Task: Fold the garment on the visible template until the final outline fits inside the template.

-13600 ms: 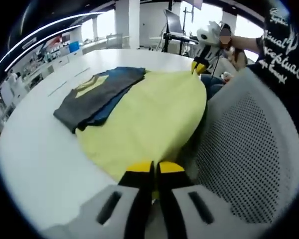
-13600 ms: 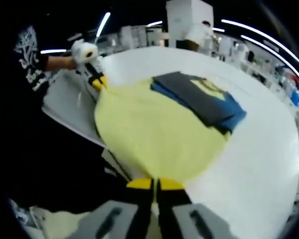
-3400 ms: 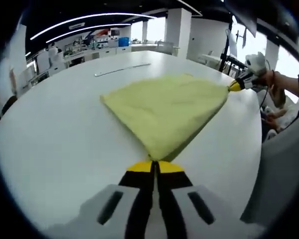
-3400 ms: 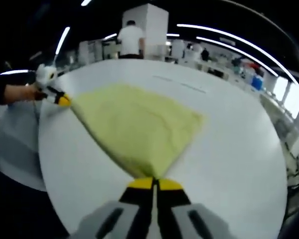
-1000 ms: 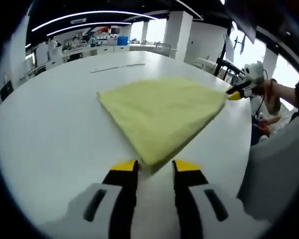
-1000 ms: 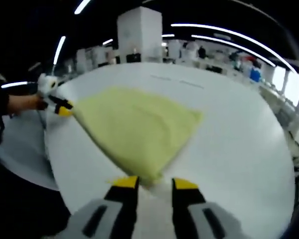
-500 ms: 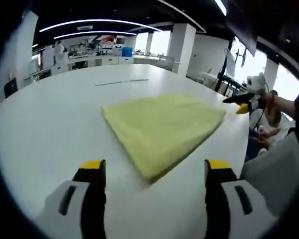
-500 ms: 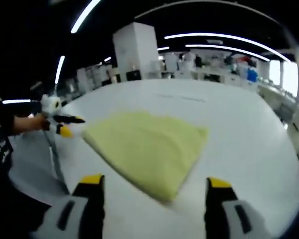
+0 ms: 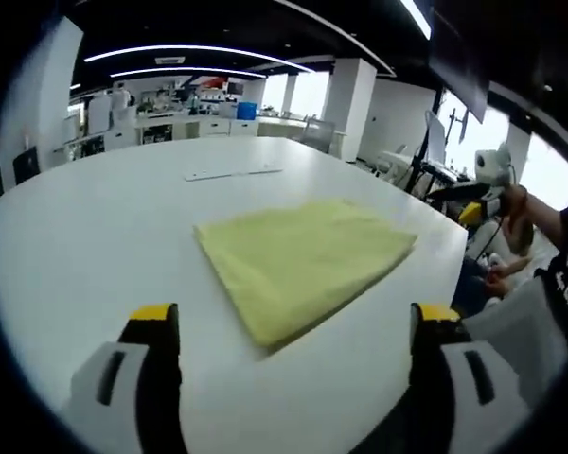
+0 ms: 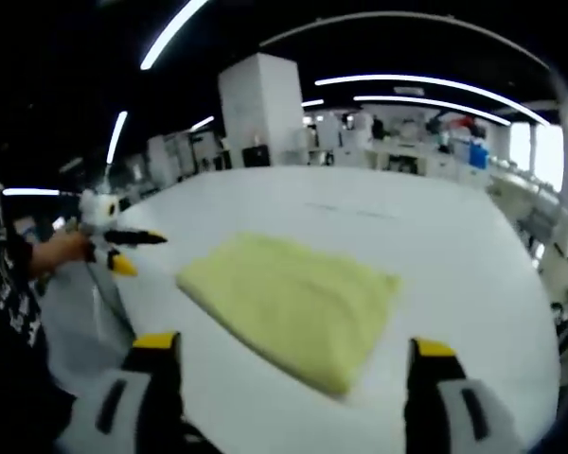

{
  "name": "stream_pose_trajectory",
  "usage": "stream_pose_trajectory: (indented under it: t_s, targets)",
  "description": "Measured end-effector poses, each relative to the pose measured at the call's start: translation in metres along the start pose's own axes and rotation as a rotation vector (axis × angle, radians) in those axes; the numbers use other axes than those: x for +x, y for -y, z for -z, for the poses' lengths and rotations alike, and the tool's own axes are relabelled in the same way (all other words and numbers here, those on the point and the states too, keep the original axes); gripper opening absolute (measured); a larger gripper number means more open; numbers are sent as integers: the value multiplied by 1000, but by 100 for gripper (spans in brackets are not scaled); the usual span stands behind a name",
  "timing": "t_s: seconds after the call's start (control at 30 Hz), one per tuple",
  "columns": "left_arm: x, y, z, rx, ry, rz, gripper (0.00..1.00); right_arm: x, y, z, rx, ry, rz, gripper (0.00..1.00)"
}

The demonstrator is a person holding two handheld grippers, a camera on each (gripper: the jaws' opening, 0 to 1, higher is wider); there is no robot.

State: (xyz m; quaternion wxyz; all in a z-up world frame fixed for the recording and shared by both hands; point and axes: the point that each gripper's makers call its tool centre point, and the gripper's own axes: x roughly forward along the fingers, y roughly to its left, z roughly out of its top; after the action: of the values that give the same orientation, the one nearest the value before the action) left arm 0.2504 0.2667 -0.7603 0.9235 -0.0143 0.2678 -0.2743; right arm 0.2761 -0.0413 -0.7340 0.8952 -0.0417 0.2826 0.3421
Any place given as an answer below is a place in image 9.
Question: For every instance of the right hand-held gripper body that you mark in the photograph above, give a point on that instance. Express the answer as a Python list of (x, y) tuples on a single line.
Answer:
[(492, 165)]

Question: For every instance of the long curved ceiling light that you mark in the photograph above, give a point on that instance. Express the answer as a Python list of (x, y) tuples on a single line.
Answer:
[(184, 70), (194, 48)]

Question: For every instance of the plain white square pillar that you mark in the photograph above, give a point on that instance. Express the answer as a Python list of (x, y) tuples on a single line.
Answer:
[(352, 104)]

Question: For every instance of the black chair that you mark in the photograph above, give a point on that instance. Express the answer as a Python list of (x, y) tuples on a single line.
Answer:
[(27, 165)]

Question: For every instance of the person's grey trousers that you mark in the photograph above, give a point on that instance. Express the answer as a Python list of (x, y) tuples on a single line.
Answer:
[(516, 331)]

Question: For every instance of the white monitor on stand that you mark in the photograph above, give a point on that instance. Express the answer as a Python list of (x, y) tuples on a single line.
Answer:
[(436, 137)]

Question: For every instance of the white square pillar red mark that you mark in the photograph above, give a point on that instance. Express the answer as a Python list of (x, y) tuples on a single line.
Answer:
[(42, 85)]

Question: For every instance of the person's right hand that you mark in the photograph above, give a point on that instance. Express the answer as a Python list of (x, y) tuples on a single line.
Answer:
[(518, 213)]

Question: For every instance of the blue storage box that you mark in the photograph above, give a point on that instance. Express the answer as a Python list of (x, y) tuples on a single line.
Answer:
[(247, 110)]

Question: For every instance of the ceiling light strip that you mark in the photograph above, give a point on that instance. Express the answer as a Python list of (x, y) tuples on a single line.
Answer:
[(416, 16)]

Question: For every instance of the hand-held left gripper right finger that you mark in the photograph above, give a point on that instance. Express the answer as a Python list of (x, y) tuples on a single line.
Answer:
[(435, 378)]

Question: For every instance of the black hanging panel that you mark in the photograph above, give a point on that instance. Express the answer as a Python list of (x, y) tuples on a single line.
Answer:
[(459, 57)]

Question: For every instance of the grey mesh office chair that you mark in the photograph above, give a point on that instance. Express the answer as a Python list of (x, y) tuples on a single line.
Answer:
[(319, 134)]

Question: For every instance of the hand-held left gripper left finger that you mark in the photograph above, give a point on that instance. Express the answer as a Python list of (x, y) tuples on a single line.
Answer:
[(147, 378)]

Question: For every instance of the yellow garment grey blue sleeves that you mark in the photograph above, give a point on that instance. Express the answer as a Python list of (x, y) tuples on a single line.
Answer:
[(303, 265)]

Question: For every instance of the white counter cabinets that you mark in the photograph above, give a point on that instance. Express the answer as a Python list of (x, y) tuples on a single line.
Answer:
[(194, 127)]

